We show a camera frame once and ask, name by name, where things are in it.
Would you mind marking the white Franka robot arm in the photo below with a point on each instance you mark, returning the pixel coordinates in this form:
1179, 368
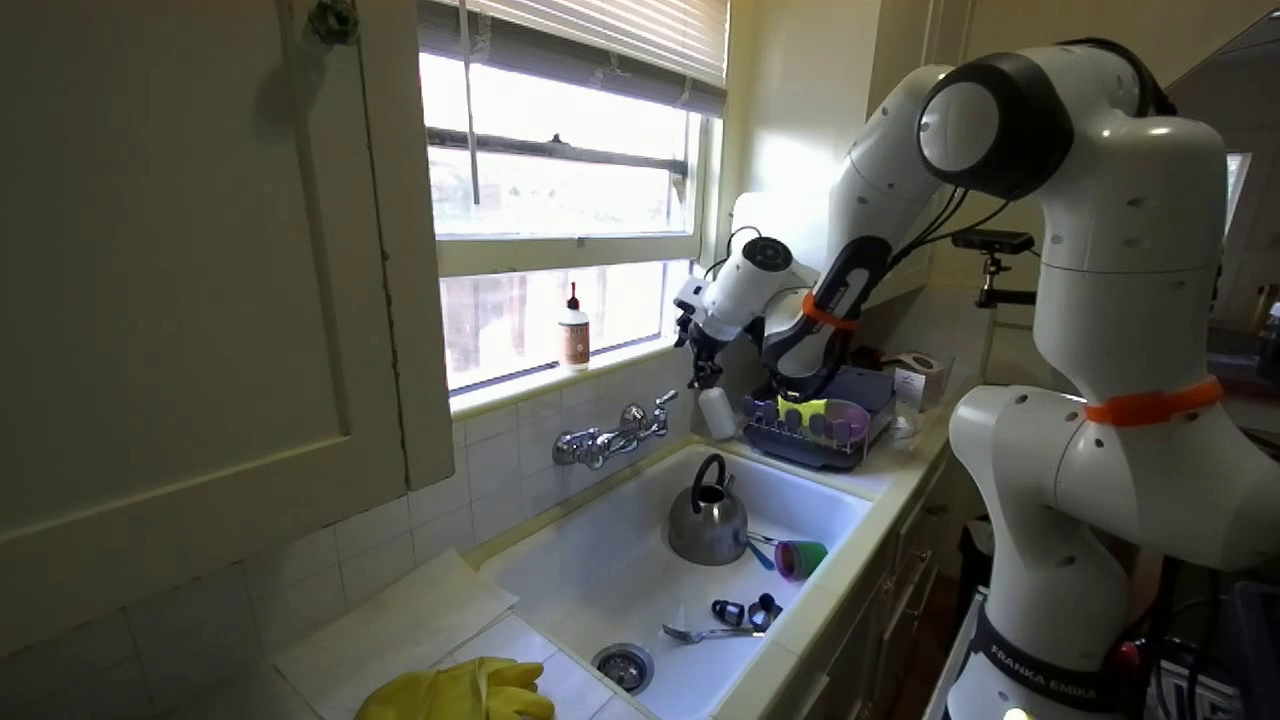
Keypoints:
1135, 265

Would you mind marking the green cup with purple rim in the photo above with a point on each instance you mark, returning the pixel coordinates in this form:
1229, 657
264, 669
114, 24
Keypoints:
801, 562

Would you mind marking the chrome wall faucet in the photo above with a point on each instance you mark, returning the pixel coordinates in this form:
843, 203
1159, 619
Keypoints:
604, 441

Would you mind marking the small steel and black cap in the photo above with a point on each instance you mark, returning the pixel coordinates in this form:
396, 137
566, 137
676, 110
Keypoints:
764, 608

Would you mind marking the round steel cup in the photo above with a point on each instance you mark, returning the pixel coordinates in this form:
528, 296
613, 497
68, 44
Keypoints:
730, 614

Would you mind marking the white ceramic sink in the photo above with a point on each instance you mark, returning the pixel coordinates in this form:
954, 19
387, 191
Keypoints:
602, 575

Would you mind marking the cream window frame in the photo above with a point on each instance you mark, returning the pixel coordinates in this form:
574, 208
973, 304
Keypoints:
563, 251

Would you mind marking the white pump dispenser bottle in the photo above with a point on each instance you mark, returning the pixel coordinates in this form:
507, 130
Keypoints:
717, 419

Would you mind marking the orange label hand soap bottle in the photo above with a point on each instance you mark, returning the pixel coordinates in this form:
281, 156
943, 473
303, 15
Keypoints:
574, 336

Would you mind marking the yellow rubber glove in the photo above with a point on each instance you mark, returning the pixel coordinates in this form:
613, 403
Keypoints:
462, 691

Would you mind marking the small blue object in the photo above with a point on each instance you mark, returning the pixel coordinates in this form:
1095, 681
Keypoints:
762, 555

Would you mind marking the metal sink drain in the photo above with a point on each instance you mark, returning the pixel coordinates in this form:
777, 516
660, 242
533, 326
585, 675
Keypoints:
624, 665

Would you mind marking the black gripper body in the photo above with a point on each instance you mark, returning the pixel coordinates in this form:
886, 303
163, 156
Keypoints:
703, 312

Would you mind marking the cream cabinet door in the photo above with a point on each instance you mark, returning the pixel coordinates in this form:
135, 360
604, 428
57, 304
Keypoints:
187, 265

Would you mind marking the purple dish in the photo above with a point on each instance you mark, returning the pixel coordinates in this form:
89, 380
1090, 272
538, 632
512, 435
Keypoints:
848, 427

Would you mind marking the window blinds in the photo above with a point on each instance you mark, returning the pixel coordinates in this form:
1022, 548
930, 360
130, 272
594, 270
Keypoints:
602, 30

